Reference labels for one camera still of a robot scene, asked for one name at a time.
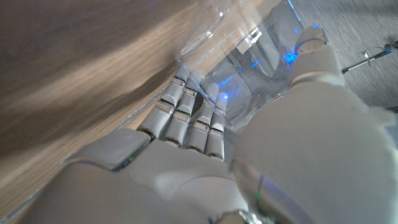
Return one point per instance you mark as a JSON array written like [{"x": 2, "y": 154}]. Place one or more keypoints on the clear glass jar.
[{"x": 236, "y": 71}]

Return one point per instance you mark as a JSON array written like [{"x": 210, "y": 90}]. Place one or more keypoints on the white power box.
[{"x": 248, "y": 41}]

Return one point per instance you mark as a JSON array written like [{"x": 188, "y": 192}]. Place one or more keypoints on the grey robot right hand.
[{"x": 280, "y": 155}]

